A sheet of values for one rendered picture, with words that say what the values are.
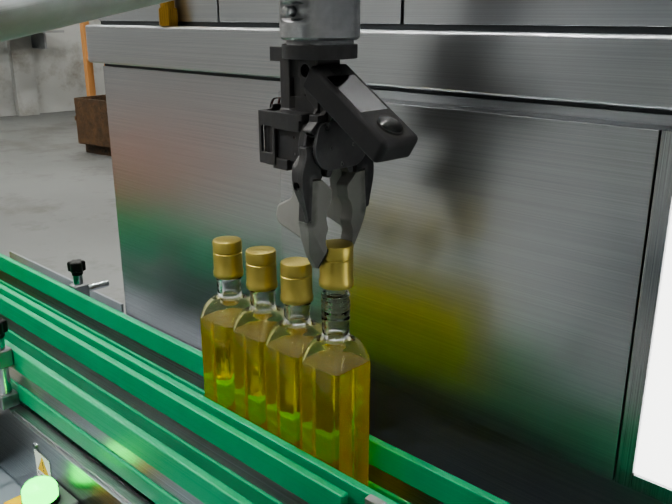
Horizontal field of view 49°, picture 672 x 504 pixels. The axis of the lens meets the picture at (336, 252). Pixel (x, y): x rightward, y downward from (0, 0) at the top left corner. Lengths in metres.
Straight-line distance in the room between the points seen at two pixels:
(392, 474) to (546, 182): 0.35
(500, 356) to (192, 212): 0.58
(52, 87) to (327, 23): 11.50
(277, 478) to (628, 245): 0.43
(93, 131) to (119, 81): 6.86
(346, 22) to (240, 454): 0.48
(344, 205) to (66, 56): 11.53
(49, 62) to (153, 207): 10.87
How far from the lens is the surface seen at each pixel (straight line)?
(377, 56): 0.84
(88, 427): 0.99
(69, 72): 12.23
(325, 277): 0.73
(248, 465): 0.86
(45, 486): 1.03
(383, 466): 0.84
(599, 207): 0.70
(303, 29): 0.68
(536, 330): 0.77
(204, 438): 0.91
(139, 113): 1.26
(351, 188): 0.73
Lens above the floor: 1.41
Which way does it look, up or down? 18 degrees down
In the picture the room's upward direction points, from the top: straight up
